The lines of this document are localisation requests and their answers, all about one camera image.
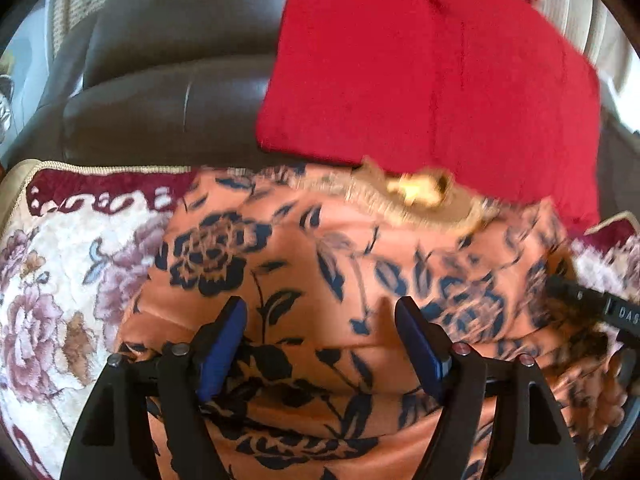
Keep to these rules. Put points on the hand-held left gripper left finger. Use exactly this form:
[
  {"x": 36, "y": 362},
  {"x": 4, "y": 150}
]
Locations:
[{"x": 222, "y": 345}]

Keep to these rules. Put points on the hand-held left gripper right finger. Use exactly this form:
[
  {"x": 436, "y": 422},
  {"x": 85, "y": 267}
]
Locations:
[{"x": 420, "y": 345}]

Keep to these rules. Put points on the brown leather sofa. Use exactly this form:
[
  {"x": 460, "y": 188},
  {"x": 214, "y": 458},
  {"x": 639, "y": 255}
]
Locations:
[{"x": 175, "y": 85}]

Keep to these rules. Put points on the red cloth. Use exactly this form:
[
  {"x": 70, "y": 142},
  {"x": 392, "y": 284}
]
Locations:
[{"x": 400, "y": 85}]

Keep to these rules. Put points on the orange floral garment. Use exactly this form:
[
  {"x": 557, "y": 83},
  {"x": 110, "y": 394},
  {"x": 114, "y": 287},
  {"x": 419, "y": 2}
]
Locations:
[{"x": 300, "y": 270}]

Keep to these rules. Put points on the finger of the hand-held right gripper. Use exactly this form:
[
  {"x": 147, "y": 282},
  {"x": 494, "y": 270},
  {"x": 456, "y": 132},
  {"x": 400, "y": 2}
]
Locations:
[
  {"x": 575, "y": 296},
  {"x": 620, "y": 410}
]

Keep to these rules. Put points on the floral plush blanket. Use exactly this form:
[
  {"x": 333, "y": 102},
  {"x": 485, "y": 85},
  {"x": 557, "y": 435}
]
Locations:
[{"x": 50, "y": 285}]

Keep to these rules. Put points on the patterned ceramic vase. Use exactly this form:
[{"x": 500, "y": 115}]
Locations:
[{"x": 4, "y": 97}]

